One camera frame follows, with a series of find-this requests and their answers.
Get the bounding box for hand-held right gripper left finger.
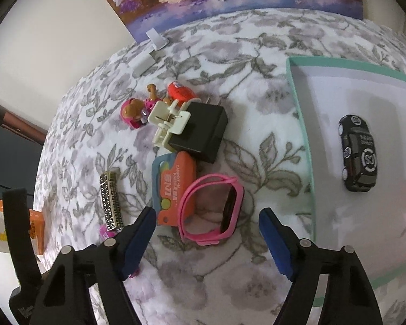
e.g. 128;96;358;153
30;206;157;325

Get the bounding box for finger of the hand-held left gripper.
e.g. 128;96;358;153
2;188;43;325

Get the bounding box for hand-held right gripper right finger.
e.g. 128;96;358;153
259;207;384;325

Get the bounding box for pink smartwatch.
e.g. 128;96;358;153
178;173;246;248

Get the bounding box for black power adapter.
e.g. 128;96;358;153
167;96;229;165

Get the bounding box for pink and gold ball toy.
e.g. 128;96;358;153
120;83;171;131

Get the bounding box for teal shallow box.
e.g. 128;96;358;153
286;56;406;307

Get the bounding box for orange and white carton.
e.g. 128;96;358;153
0;198;45;256

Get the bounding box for small pink toy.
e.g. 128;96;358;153
99;225;141;280

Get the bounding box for orange carrot knife toy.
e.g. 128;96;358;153
152;151;198;227

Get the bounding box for black toy car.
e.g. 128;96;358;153
336;114;379;193

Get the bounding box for white plastic clip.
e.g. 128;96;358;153
147;100;192;150

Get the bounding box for orange glue stick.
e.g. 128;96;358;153
167;81;194;104

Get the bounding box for floral grey white blanket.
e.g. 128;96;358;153
34;7;406;325

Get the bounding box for small white plastic case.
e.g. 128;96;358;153
133;51;157;75

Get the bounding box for white round cap holder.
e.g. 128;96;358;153
145;29;170;51

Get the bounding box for brown wooden rail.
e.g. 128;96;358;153
0;96;50;144

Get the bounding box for flower painting wall poster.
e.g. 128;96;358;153
91;0;364;43

